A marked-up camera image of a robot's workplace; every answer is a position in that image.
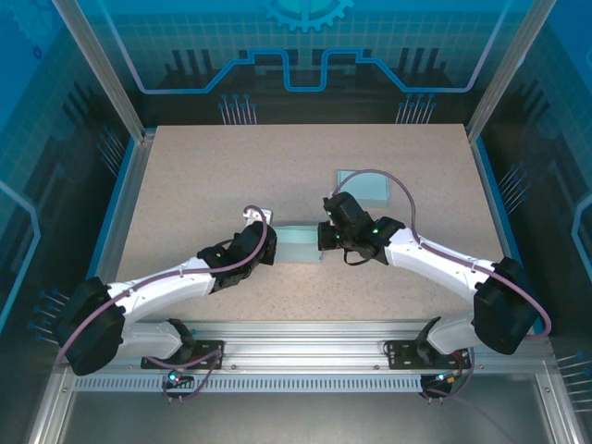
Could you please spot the light blue paper box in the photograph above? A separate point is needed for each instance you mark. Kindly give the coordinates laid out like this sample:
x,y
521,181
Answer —
x,y
296,245
374,189

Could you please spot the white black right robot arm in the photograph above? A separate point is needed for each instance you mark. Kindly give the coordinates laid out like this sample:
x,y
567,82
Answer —
x,y
499,314

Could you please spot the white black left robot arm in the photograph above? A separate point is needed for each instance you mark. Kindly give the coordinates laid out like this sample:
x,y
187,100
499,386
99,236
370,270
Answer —
x,y
88,328

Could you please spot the blue table edge strip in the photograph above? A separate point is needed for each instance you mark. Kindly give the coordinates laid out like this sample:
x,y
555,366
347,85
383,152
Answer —
x,y
112,208
496,208

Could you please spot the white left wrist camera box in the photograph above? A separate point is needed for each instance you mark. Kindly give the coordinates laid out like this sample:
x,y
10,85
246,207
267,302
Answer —
x,y
254,215

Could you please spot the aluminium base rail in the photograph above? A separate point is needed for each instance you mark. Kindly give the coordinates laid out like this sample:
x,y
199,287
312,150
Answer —
x,y
300,347

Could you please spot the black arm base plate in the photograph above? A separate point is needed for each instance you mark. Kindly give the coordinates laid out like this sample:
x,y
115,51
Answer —
x,y
210,347
402,358

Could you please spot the aluminium table side rail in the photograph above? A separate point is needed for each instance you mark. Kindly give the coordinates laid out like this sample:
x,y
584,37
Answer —
x,y
127,208

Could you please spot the aluminium frame post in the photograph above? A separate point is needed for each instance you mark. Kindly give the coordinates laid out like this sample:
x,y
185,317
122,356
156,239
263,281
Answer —
x,y
511,74
108,74

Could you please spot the aluminium lower frame rail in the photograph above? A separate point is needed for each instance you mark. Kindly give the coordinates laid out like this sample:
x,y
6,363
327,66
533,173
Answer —
x,y
48,407
555,407

